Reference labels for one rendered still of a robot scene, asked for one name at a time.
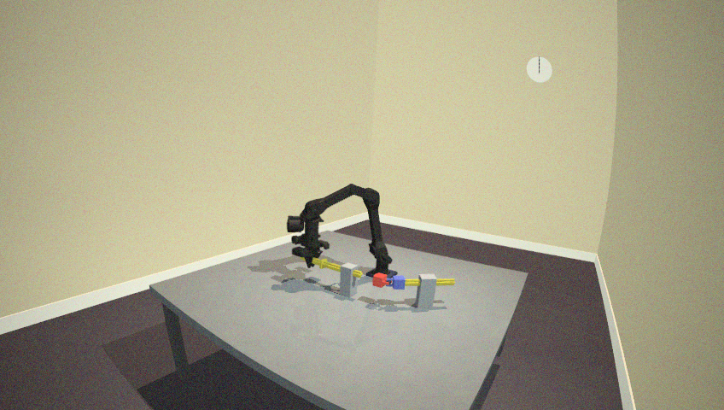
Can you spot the yellow square bar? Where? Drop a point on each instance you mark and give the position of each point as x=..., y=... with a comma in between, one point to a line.
x=349, y=275

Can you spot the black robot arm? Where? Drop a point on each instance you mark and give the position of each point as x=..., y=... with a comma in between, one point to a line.
x=371, y=198

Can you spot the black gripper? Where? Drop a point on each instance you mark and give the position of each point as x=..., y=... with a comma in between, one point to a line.
x=312, y=248

